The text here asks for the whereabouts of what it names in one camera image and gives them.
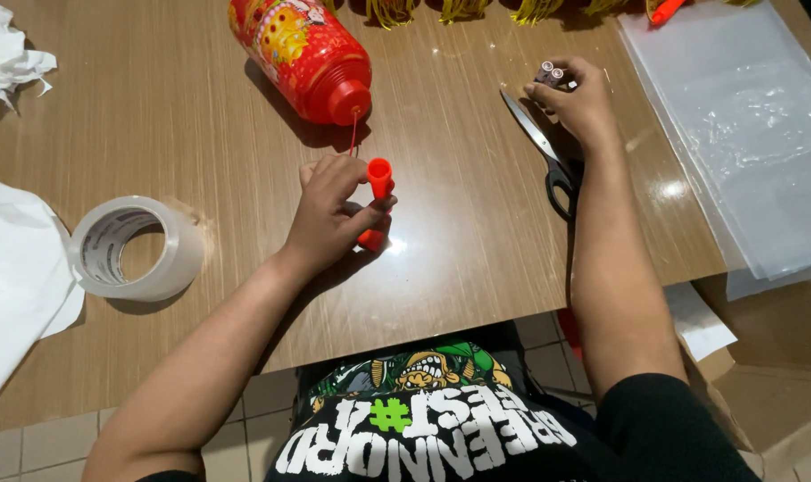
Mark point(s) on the person's left hand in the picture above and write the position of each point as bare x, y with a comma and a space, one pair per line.
325, 214

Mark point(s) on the red object under table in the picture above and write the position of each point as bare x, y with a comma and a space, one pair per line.
570, 331

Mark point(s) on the clear packing tape roll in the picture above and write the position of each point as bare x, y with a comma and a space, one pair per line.
171, 258

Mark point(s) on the purple battery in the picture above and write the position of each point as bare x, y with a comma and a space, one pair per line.
556, 77
546, 71

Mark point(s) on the brown cardboard box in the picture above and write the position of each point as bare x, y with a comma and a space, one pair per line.
780, 375

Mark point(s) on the red printed plastic lantern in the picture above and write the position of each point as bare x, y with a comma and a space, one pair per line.
305, 53

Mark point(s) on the person's right hand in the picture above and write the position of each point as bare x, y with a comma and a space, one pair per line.
586, 107

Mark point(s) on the stack of clear plastic bags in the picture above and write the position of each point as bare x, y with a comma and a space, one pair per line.
747, 134

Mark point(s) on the black printed t-shirt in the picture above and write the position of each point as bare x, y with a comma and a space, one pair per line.
445, 428

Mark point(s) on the small white paper sheet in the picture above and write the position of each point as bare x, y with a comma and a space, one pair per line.
696, 321

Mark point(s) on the row of yellow tassels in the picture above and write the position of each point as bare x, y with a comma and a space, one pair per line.
392, 10

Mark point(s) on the crumpled white tissue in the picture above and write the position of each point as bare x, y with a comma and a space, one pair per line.
7, 60

